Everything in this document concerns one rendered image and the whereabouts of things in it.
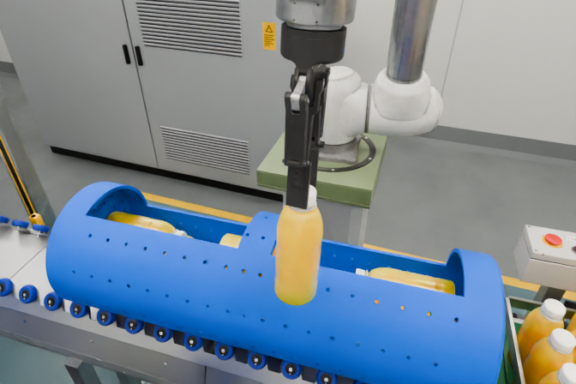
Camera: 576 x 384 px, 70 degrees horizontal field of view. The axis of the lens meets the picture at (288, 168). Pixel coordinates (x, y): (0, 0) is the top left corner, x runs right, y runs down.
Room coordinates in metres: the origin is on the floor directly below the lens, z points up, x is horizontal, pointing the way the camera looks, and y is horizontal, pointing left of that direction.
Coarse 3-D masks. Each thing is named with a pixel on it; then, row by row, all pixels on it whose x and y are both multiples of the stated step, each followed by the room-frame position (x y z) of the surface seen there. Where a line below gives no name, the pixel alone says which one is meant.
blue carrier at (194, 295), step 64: (128, 192) 0.82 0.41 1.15; (64, 256) 0.59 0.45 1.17; (128, 256) 0.56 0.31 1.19; (192, 256) 0.55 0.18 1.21; (256, 256) 0.54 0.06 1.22; (384, 256) 0.66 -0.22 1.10; (448, 256) 0.62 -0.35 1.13; (192, 320) 0.48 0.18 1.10; (256, 320) 0.46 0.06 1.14; (320, 320) 0.44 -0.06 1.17; (384, 320) 0.42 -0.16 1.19; (448, 320) 0.41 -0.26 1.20
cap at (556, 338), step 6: (558, 330) 0.47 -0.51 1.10; (564, 330) 0.47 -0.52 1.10; (552, 336) 0.46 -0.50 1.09; (558, 336) 0.45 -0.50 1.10; (564, 336) 0.45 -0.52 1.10; (570, 336) 0.45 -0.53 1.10; (552, 342) 0.45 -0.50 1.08; (558, 342) 0.44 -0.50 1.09; (564, 342) 0.44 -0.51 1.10; (570, 342) 0.44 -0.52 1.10; (558, 348) 0.44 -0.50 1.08; (564, 348) 0.43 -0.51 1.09; (570, 348) 0.43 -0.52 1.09
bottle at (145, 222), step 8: (112, 216) 0.75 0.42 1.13; (120, 216) 0.75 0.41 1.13; (128, 216) 0.75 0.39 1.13; (136, 216) 0.75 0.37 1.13; (128, 224) 0.73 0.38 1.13; (136, 224) 0.73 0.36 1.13; (144, 224) 0.73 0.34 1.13; (152, 224) 0.72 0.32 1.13; (160, 224) 0.73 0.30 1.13; (168, 224) 0.73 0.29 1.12; (168, 232) 0.71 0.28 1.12
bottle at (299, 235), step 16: (288, 208) 0.45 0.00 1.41; (288, 224) 0.43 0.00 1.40; (304, 224) 0.43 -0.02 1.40; (320, 224) 0.44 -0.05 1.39; (288, 240) 0.42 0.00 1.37; (304, 240) 0.42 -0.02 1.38; (320, 240) 0.43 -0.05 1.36; (288, 256) 0.42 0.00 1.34; (304, 256) 0.42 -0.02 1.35; (320, 256) 0.44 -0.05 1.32; (288, 272) 0.42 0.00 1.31; (304, 272) 0.41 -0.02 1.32; (288, 288) 0.41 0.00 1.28; (304, 288) 0.41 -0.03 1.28
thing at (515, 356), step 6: (510, 306) 0.61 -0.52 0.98; (510, 312) 0.59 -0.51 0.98; (510, 318) 0.58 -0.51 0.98; (510, 324) 0.56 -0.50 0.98; (510, 330) 0.55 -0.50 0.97; (510, 336) 0.54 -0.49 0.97; (516, 336) 0.53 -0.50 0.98; (510, 342) 0.53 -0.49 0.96; (516, 342) 0.52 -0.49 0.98; (510, 348) 0.52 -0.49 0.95; (516, 348) 0.50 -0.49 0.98; (516, 354) 0.49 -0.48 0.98; (516, 360) 0.48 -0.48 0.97; (516, 366) 0.47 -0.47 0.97; (516, 372) 0.46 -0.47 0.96; (522, 372) 0.45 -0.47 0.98; (516, 378) 0.45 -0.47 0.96; (522, 378) 0.44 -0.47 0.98
